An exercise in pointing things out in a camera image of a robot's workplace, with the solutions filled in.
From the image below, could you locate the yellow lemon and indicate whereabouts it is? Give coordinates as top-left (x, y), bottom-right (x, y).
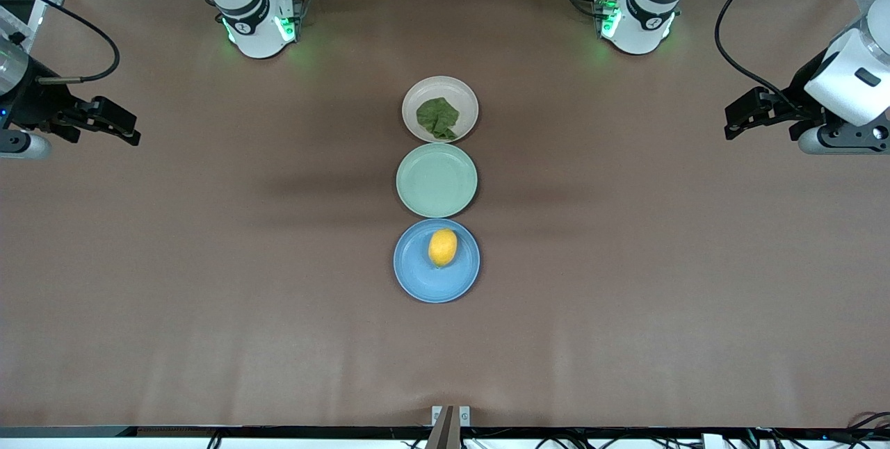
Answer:
top-left (428, 228), bottom-right (459, 268)

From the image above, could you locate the light green round plate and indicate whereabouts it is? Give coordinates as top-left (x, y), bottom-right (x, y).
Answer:
top-left (396, 142), bottom-right (479, 218)

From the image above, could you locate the blue round plate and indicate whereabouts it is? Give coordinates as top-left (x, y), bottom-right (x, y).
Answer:
top-left (393, 218), bottom-right (481, 304)

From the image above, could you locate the beige round plate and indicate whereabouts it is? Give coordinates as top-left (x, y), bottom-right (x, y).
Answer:
top-left (402, 76), bottom-right (480, 144)

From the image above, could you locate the green lettuce leaf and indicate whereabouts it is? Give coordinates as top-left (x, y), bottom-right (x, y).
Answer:
top-left (416, 97), bottom-right (461, 142)

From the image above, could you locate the metal table edge bracket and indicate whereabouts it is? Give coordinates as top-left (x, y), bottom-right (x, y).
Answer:
top-left (426, 405), bottom-right (471, 449)

